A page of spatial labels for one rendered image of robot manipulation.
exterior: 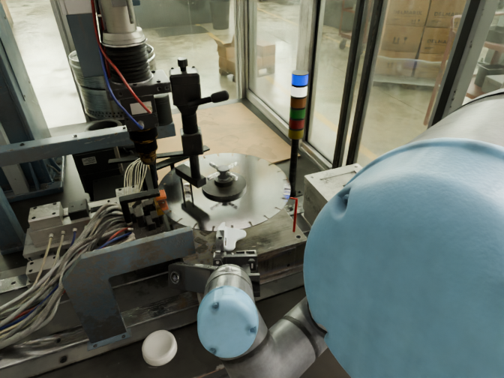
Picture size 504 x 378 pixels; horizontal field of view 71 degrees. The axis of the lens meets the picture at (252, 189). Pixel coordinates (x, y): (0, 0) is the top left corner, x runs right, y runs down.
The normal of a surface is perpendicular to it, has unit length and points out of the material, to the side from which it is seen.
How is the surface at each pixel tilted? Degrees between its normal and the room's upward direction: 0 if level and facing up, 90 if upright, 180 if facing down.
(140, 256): 90
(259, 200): 0
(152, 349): 0
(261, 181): 0
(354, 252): 82
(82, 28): 90
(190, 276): 60
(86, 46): 90
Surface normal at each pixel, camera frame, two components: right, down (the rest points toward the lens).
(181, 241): 0.37, 0.54
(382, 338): -0.74, 0.28
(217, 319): 0.05, 0.07
